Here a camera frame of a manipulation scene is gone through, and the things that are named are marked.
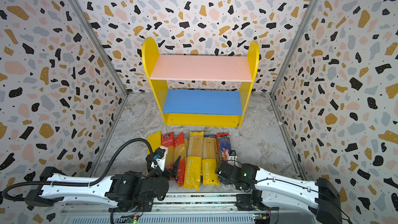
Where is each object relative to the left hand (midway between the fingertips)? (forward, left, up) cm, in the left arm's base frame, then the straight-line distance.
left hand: (173, 155), depth 68 cm
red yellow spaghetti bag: (+8, 0, -14) cm, 16 cm away
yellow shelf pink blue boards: (+32, -12, -6) cm, 34 cm away
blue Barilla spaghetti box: (+10, -25, -14) cm, 30 cm away
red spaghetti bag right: (+21, -23, -20) cm, 37 cm away
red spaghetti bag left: (+17, +8, -18) cm, 26 cm away
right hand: (-4, -23, -16) cm, 28 cm away
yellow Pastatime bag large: (-4, -8, -14) cm, 17 cm away
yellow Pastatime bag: (+1, -16, -16) cm, 23 cm away
